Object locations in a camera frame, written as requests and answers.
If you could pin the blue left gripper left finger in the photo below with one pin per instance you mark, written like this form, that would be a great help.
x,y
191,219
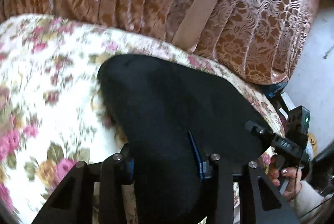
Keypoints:
x,y
127,167

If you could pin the person's right hand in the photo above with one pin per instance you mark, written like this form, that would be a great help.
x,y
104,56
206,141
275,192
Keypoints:
x,y
292,173

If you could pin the beige curtain tie band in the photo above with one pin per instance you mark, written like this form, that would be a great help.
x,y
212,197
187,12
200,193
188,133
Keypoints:
x,y
192,25

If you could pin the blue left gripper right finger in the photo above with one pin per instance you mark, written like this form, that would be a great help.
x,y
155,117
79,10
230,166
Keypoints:
x,y
204,169

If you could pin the black pants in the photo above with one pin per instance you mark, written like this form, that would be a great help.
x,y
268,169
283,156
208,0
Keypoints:
x,y
164,109

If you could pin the white sleeve forearm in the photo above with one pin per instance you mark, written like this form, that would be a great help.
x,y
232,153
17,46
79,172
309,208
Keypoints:
x,y
309,204

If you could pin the floral bed quilt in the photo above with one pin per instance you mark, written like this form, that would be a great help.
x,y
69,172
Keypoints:
x,y
52,114

